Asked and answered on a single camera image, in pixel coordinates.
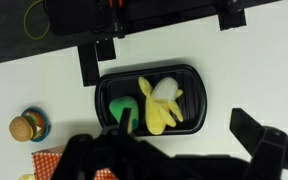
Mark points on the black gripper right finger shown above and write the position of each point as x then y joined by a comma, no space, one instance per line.
267,143

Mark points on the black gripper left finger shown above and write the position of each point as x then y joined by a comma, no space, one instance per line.
94,156

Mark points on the yellow banana plush toy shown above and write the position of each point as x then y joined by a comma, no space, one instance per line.
155,113

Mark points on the green plush toy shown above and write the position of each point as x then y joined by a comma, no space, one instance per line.
117,108

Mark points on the teal toy plate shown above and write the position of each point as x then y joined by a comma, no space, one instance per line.
46,128

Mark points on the pale yellow toy food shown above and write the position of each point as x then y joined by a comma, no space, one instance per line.
26,177

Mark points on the toy hamburger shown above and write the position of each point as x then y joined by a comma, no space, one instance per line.
20,129

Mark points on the black plastic tray basket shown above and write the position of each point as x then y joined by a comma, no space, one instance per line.
192,100

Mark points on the red checkered paper box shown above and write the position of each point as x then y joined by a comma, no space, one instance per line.
45,163

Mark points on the black table clamp bracket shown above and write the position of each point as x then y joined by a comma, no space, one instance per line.
90,63
232,20

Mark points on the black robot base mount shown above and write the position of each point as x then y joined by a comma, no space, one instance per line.
80,16

